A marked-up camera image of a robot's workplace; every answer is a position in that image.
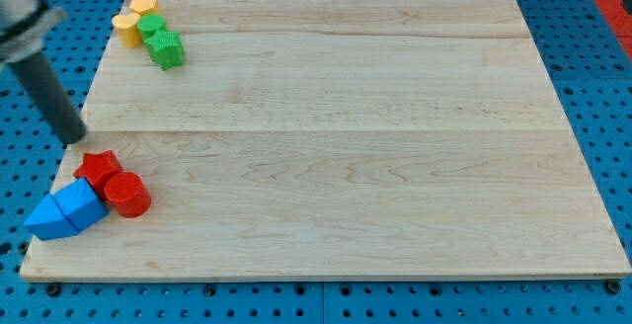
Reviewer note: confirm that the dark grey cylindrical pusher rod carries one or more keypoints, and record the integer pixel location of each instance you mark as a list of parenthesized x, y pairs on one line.
[(38, 78)]

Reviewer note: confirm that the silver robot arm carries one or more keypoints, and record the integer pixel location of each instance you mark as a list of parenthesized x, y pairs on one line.
[(24, 23)]

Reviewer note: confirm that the yellow heart block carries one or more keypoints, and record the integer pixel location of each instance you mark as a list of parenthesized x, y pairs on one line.
[(126, 27)]

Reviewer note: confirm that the red star block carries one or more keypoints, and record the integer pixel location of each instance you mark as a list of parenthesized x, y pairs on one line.
[(97, 169)]

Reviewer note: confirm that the green cylinder block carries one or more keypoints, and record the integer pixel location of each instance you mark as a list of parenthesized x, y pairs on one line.
[(149, 24)]

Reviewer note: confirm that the yellow hexagon block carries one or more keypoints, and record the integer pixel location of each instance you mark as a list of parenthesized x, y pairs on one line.
[(144, 7)]

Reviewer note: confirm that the blue cube block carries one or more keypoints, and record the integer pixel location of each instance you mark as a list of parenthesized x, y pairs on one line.
[(80, 204)]

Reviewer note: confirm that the green star block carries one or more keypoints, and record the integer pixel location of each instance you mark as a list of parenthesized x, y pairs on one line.
[(165, 48)]

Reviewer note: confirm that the blue triangle block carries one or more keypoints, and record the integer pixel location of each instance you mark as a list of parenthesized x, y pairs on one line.
[(48, 222)]

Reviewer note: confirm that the red cylinder block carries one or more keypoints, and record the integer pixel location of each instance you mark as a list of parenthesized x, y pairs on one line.
[(126, 192)]

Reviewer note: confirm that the light wooden board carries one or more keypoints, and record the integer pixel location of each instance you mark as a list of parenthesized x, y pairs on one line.
[(338, 140)]

